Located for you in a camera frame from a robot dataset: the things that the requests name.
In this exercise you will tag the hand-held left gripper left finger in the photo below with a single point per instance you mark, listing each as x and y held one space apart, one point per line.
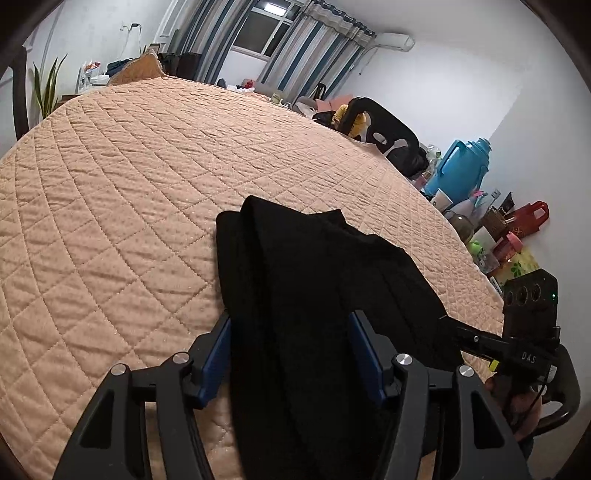
216 364

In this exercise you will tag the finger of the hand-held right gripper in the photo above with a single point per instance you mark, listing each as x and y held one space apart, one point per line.
475 339

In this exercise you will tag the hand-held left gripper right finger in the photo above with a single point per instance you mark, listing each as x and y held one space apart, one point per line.
364 360

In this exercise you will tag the black pants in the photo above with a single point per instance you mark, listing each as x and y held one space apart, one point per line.
300 300

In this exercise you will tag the person's right hand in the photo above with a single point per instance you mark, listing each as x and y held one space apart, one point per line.
521 406

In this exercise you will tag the pink cup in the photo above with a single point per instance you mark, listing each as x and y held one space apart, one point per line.
508 247

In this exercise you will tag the green toy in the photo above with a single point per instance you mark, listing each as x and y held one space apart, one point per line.
478 249

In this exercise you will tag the red gift bag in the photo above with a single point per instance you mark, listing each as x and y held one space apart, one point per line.
526 219

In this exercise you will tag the brown glass jar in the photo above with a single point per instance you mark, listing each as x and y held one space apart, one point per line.
459 225

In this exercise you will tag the white mug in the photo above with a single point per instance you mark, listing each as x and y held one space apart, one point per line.
441 201

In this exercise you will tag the blue thermos jug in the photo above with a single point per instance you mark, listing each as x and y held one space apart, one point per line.
461 170

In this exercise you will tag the beige quilted blanket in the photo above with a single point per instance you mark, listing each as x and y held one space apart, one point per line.
115 184

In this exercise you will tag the black chair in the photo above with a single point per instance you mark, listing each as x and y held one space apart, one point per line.
397 124

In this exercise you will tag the pink cushion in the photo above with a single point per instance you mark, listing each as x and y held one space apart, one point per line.
342 101

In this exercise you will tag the black suitcase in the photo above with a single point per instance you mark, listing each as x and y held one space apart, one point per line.
189 67

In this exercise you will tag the white air conditioner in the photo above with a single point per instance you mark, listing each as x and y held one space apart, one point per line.
395 41

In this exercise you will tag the dark blue bag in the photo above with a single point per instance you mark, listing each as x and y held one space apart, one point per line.
120 67

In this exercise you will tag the striped curtain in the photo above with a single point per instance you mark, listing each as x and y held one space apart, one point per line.
207 37
314 50

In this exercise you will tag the green potted plant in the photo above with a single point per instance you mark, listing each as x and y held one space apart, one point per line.
48 87

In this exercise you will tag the dark wooden chair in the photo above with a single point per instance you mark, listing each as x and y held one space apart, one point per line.
21 92

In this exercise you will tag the window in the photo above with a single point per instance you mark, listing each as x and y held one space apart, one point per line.
263 32

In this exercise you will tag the wall socket with charger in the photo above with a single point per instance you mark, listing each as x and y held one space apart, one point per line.
131 26

